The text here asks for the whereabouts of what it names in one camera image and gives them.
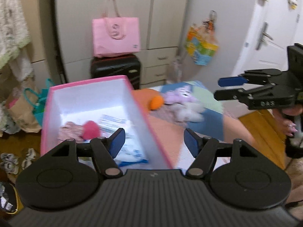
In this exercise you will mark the black suitcase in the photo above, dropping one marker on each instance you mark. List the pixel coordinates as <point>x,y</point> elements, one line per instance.
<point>128,65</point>

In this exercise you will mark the person right hand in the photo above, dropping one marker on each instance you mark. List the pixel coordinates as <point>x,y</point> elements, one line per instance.
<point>287,126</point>

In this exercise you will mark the grey wooden wardrobe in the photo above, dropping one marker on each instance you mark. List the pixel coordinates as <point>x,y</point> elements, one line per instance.
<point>160,26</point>

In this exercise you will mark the blue white tissue pack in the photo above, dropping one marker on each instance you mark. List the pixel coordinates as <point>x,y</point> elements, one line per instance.
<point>132,152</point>

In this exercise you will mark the teal gift bag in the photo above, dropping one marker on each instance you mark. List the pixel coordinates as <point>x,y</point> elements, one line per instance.
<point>39,105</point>

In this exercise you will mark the colourful paper gift bag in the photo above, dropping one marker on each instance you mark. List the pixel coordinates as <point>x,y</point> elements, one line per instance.
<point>200,43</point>

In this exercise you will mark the pink cardboard storage box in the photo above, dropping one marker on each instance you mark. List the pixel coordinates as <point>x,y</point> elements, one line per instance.
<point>86,100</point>

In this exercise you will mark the orange beauty sponge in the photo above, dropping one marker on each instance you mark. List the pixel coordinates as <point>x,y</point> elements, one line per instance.
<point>156,103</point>

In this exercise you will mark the pink floral cloth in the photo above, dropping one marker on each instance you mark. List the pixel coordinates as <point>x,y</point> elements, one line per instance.
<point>70,130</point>

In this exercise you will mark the patchwork knitted blanket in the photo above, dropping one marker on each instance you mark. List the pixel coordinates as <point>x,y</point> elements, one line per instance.
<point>169,133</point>

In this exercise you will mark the purple plush toy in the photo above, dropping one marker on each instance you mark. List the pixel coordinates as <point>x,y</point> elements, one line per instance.
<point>180,95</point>

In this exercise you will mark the pink tote bag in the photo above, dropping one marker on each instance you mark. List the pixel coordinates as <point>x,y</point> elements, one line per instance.
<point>114,35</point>

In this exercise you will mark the brown paper bag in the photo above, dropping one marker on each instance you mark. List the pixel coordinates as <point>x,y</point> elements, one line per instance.
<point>20,109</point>

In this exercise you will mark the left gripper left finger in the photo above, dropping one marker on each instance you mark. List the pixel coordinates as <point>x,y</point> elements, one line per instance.
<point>104,151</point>

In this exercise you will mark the magenta fluffy ball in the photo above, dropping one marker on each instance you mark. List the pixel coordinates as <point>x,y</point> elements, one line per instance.
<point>90,130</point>

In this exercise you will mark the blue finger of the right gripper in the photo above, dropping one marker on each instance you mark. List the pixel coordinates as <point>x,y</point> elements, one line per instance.
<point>232,81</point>

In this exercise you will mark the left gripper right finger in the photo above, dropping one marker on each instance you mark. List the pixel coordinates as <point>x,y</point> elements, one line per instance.
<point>203,149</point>

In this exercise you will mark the cream knitted cardigan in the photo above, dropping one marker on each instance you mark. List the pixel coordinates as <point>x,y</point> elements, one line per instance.
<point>14,30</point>

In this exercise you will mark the white door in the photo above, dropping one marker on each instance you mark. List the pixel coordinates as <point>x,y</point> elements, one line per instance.
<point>282,17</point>

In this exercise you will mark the silver door handle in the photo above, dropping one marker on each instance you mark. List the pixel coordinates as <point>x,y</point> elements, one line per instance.
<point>263,36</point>

